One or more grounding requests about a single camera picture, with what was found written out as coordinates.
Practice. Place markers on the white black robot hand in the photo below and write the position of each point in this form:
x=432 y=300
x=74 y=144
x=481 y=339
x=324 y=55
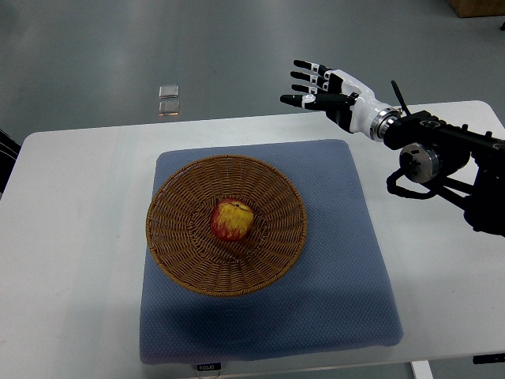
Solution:
x=346 y=101

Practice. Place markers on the red yellow apple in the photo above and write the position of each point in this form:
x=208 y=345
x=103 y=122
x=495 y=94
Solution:
x=231 y=220

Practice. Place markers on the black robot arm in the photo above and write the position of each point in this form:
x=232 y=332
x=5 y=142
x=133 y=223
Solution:
x=452 y=162

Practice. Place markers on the brown wicker basket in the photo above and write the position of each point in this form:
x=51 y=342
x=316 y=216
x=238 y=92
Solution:
x=182 y=244

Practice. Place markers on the cardboard box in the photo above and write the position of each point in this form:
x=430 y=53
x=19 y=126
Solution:
x=477 y=8

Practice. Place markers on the upper metal floor plate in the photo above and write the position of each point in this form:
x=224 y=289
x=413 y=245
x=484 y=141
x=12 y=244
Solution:
x=168 y=91

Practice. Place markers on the blue grey fabric mat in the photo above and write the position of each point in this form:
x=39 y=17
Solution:
x=337 y=296

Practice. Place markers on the white table leg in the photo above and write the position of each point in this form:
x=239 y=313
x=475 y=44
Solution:
x=421 y=370

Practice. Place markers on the black table label tag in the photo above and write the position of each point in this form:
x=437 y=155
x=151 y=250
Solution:
x=217 y=366

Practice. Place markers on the black striped object at left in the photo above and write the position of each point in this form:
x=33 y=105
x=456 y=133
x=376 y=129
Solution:
x=9 y=151

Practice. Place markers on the black table bracket right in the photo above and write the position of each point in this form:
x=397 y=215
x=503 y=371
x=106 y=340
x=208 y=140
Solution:
x=488 y=359

